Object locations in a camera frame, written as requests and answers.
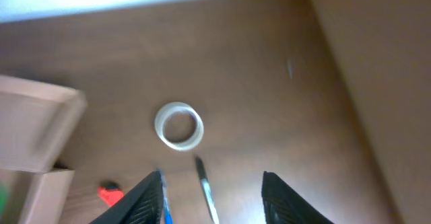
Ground blue pen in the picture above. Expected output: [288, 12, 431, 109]
[158, 169, 173, 224]

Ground orange utility knife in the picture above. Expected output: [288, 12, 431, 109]
[97, 181, 125, 207]

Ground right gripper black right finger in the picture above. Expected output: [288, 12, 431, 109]
[261, 172, 333, 224]

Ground cream masking tape roll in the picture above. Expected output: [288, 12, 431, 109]
[154, 102, 205, 152]

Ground brown cardboard box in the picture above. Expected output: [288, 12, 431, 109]
[1, 75, 87, 223]

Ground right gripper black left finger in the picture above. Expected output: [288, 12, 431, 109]
[90, 171, 164, 224]

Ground black white marker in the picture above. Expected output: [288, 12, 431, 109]
[194, 155, 220, 224]

